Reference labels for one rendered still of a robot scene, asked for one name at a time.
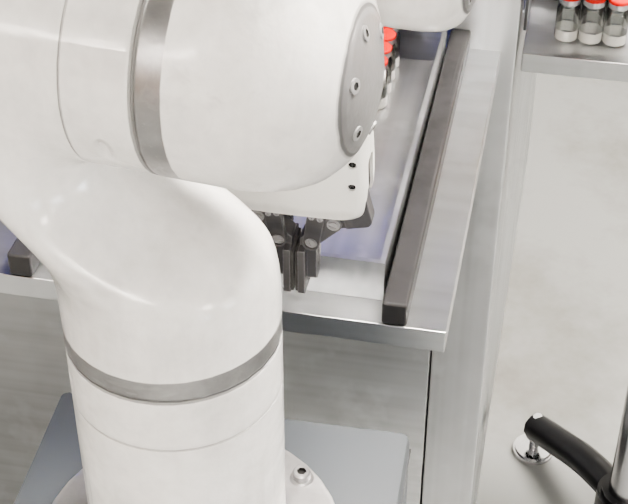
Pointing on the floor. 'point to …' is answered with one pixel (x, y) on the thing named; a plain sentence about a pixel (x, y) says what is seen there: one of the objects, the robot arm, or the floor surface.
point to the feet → (583, 461)
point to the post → (473, 280)
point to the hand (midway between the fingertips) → (298, 259)
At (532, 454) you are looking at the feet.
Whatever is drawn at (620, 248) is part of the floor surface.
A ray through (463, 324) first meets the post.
